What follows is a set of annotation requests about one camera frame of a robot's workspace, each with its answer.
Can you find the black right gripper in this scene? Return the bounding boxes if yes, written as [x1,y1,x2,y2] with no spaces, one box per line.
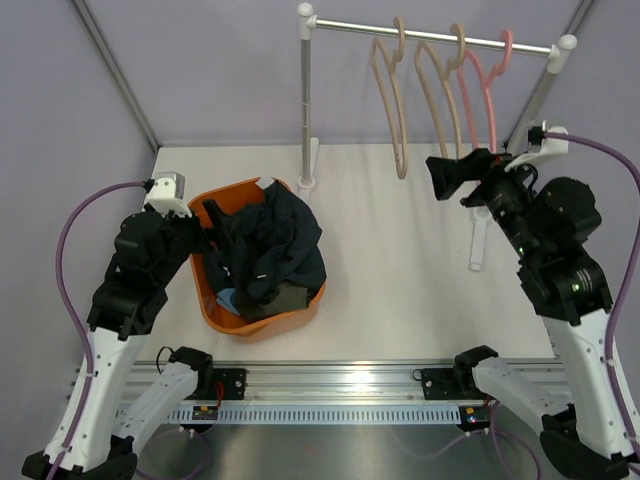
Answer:
[426,146,542,260]

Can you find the orange plastic laundry basket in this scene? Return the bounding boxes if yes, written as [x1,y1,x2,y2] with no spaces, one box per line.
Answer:
[189,177,326,343]

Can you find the olive green shorts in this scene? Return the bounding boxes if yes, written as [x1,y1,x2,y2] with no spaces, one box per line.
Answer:
[234,281,310,323]

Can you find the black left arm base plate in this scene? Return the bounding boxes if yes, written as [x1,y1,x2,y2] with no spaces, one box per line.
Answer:
[189,368,247,401]

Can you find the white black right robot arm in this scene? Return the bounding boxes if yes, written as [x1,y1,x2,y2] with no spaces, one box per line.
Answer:
[426,148,639,479]

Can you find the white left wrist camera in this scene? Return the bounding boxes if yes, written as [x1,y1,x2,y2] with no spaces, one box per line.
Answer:
[143,172,192,218]

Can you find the purple floor cable left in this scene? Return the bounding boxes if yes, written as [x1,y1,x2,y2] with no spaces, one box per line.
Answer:
[134,424,211,480]

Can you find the metal clothes rack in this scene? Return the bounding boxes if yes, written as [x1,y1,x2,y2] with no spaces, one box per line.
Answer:
[296,2,578,272]

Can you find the purple floor cable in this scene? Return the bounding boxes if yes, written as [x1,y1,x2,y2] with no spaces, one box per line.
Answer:
[134,424,211,480]
[389,399,544,480]

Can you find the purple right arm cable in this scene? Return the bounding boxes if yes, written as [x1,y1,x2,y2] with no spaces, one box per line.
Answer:
[544,130,640,451]

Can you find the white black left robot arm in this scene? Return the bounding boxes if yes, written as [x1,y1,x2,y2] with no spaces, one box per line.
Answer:
[22,200,225,479]

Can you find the beige hanger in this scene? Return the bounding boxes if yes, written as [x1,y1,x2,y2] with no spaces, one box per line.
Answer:
[370,16,409,180]
[414,22,467,159]

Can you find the navy blue shorts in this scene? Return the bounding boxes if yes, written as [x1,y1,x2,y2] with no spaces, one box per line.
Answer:
[204,181,326,299]

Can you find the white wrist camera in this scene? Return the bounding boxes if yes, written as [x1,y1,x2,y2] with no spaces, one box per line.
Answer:
[505,121,569,172]
[143,172,192,218]

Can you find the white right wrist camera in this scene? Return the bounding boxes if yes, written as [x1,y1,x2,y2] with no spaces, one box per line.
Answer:
[505,121,569,172]

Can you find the light blue shorts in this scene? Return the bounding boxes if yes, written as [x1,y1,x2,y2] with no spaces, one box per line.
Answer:
[216,288,239,316]

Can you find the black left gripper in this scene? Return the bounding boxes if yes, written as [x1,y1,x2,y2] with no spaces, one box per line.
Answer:
[154,199,239,286]

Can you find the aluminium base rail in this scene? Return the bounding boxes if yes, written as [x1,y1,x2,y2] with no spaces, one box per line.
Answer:
[214,361,483,405]

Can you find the pink plastic hanger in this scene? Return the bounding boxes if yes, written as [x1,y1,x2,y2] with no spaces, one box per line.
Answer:
[456,29,514,152]

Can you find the purple floor cable right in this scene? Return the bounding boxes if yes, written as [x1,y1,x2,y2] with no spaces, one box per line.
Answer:
[389,399,544,480]

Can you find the white slotted cable duct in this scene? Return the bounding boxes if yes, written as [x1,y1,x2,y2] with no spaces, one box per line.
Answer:
[167,405,462,425]

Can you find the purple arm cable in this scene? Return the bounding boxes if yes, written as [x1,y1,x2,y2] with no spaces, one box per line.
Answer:
[47,180,151,480]
[544,130,640,451]

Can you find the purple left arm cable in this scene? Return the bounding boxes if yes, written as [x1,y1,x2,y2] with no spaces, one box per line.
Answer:
[47,180,151,480]

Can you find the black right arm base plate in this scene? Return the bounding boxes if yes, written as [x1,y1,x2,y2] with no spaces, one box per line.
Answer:
[419,367,487,401]

